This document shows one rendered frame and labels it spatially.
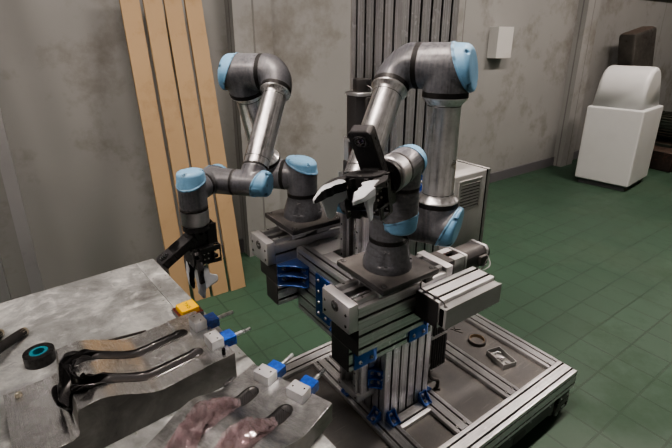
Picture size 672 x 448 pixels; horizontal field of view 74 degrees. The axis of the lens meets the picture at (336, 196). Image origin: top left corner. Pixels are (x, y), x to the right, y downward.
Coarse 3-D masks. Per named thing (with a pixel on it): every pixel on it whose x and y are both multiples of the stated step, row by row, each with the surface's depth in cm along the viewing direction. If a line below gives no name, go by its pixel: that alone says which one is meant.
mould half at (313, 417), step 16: (240, 384) 114; (256, 384) 114; (272, 384) 114; (288, 384) 114; (192, 400) 104; (256, 400) 109; (272, 400) 109; (288, 400) 109; (320, 400) 109; (176, 416) 100; (240, 416) 101; (256, 416) 103; (304, 416) 105; (320, 416) 105; (160, 432) 98; (208, 432) 96; (272, 432) 98; (288, 432) 100; (304, 432) 101; (320, 432) 106
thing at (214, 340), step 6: (216, 330) 126; (228, 330) 128; (240, 330) 129; (246, 330) 130; (204, 336) 124; (210, 336) 123; (216, 336) 123; (222, 336) 123; (228, 336) 125; (234, 336) 125; (210, 342) 121; (216, 342) 121; (222, 342) 123; (228, 342) 125; (234, 342) 126; (210, 348) 122; (216, 348) 122
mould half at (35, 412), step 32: (64, 352) 114; (160, 352) 122; (32, 384) 114; (128, 384) 107; (160, 384) 111; (192, 384) 115; (32, 416) 104; (64, 416) 104; (96, 416) 100; (128, 416) 105; (160, 416) 111
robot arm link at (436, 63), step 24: (432, 48) 108; (456, 48) 105; (432, 72) 108; (456, 72) 105; (432, 96) 110; (456, 96) 108; (432, 120) 113; (456, 120) 112; (432, 144) 115; (456, 144) 115; (432, 168) 117; (432, 192) 118; (432, 216) 119; (456, 216) 118; (432, 240) 122
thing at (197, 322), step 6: (228, 312) 138; (192, 318) 131; (198, 318) 131; (204, 318) 131; (210, 318) 133; (216, 318) 133; (192, 324) 130; (198, 324) 129; (204, 324) 130; (210, 324) 132; (216, 324) 134; (198, 330) 130
